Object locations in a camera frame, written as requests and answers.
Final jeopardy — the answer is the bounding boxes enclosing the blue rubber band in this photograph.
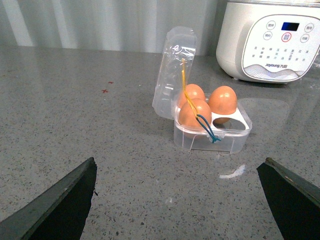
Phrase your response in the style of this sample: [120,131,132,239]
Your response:
[195,114,221,143]

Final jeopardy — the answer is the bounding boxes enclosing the white Joyoung cooker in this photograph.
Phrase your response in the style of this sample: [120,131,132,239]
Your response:
[216,0,320,84]

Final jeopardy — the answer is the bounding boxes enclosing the brown egg back left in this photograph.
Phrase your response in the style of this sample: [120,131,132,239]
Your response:
[177,83,206,109]

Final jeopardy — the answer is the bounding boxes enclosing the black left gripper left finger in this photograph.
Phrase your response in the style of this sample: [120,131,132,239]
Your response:
[0,157,97,240]

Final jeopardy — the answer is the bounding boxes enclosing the brown egg back right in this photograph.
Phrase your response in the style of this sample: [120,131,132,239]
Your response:
[207,85,238,116]

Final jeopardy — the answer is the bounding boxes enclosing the brown egg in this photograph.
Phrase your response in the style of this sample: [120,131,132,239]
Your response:
[207,85,238,116]
[178,98,212,128]
[177,83,206,109]

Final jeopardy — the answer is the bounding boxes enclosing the brown egg front left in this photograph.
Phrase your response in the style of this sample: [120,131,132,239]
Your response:
[178,98,212,128]

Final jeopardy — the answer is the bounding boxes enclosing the clear plastic egg box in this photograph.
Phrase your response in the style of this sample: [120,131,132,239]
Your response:
[152,26,252,154]

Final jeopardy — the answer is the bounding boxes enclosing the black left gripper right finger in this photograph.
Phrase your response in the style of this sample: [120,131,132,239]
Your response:
[257,157,320,240]

